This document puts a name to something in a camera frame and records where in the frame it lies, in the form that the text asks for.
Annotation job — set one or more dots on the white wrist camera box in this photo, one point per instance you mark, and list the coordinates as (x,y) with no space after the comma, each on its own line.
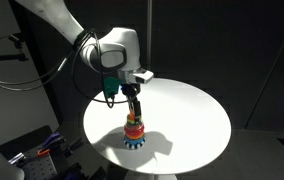
(142,76)

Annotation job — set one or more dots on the green connector bracket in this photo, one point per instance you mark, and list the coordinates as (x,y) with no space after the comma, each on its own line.
(110,86)

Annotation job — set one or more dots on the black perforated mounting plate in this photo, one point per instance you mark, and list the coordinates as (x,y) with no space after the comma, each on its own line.
(40,165)

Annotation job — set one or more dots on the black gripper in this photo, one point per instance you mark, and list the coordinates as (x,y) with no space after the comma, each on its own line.
(130,90)

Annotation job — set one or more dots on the checkered stacker base orange post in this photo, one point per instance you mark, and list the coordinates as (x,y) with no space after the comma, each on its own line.
(134,144)

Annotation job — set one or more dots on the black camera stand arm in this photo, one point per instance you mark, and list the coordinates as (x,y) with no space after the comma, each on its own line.
(5,57)

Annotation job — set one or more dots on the grey vertical pole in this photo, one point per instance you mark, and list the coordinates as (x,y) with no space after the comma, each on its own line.
(149,33)

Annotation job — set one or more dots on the small silver metal tool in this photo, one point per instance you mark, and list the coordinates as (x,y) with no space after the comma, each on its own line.
(16,158)

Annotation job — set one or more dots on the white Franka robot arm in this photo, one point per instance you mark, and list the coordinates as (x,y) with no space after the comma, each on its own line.
(115,46)

